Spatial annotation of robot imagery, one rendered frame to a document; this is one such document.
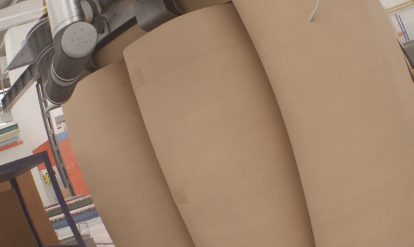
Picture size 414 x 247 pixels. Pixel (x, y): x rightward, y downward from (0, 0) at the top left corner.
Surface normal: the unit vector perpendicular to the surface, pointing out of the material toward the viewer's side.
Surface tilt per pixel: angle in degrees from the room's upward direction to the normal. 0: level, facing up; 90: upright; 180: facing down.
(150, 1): 90
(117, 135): 90
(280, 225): 90
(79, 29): 79
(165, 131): 90
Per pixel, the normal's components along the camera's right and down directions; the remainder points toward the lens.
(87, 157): -0.65, 0.22
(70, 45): 0.34, -0.30
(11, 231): 0.74, -0.29
